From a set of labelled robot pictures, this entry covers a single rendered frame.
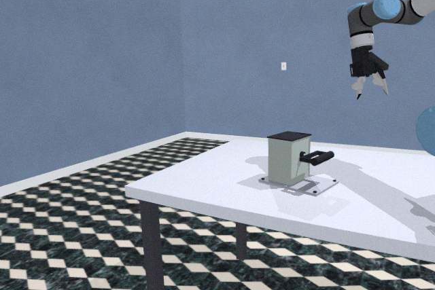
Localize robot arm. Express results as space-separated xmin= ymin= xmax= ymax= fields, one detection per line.
xmin=347 ymin=0 xmax=435 ymax=156

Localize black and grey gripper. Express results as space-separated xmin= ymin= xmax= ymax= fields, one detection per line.
xmin=350 ymin=45 xmax=388 ymax=99

